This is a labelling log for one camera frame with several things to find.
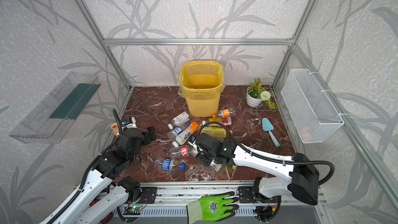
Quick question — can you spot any green label clear bottle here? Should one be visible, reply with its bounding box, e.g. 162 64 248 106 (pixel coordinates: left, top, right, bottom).
209 160 222 171

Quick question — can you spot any red label cola bottle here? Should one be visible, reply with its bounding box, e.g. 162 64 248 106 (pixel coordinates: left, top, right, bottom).
169 145 193 159

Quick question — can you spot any orange cap white label bottle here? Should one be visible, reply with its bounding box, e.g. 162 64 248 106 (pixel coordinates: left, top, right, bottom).
172 122 199 147

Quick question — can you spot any white label small bottle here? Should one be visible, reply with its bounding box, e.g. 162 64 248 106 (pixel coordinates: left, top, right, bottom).
168 112 190 130

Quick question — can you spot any blue label crushed bottle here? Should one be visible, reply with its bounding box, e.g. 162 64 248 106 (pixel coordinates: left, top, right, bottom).
155 158 187 172

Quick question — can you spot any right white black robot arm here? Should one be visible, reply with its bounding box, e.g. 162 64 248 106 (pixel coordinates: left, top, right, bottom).
188 123 335 205

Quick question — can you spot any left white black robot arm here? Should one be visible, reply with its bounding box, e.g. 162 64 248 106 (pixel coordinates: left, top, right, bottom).
43 110 156 224

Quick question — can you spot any yellow plastic waste bin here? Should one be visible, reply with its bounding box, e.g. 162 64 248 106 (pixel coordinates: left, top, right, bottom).
178 60 225 117

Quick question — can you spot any yellow label tea bottle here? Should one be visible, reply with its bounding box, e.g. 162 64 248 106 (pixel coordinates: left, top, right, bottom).
202 126 227 139

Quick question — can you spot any small terracotta vase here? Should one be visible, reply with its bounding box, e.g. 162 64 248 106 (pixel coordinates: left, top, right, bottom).
110 122 120 137

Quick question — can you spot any red yellow label bottle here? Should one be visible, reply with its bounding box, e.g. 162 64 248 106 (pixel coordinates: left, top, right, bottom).
202 117 232 128

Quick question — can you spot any clear bottle blue cap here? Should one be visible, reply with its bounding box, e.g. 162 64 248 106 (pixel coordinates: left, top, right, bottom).
167 121 191 141

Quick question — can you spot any orange label clear bottle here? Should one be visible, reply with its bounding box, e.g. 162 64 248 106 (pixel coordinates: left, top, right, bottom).
212 107 236 118

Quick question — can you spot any green black work glove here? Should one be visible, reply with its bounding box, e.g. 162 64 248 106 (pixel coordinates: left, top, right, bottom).
186 191 239 224

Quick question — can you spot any teal garden trowel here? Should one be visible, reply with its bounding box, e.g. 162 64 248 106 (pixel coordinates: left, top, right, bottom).
262 118 280 147

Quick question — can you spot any green circuit board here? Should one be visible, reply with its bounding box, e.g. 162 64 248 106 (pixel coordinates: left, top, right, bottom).
124 205 145 215

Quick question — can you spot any potted artificial flower plant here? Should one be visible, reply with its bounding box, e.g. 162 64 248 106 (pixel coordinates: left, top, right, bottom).
246 78 278 110

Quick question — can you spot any red spray bottle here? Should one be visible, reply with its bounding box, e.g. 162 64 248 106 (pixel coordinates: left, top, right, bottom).
90 199 114 224

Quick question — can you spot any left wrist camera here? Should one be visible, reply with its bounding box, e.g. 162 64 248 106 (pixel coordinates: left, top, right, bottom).
121 117 137 129

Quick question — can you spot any clear acrylic wall shelf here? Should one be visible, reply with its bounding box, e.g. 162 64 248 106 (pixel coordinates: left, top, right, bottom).
9 72 101 144

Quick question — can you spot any white wire mesh basket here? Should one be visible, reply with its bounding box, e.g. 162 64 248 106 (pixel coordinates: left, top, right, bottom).
282 68 345 144

